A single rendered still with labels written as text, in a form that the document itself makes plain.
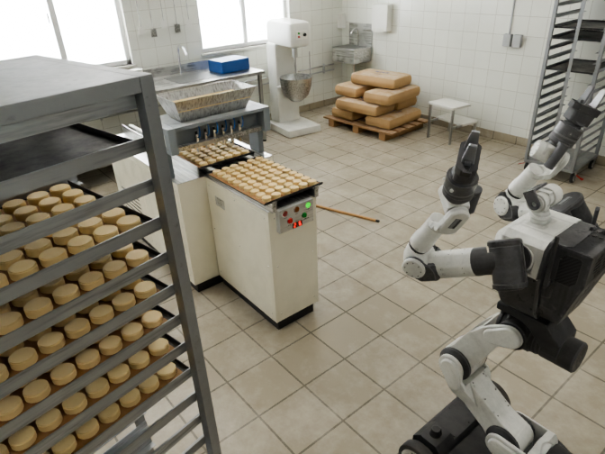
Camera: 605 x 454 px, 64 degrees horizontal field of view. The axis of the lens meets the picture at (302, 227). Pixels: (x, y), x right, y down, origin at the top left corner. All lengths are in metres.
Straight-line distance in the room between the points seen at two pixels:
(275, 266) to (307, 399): 0.73
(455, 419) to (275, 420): 0.86
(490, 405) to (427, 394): 0.60
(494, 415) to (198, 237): 2.04
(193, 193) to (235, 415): 1.35
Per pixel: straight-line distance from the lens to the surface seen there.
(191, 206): 3.14
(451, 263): 1.58
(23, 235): 0.97
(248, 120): 3.29
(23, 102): 0.89
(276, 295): 2.86
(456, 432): 2.35
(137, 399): 1.34
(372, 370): 2.81
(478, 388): 2.19
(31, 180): 0.95
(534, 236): 1.63
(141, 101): 1.00
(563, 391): 2.96
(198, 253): 3.30
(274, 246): 2.68
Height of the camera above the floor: 1.99
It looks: 29 degrees down
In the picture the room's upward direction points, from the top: 2 degrees counter-clockwise
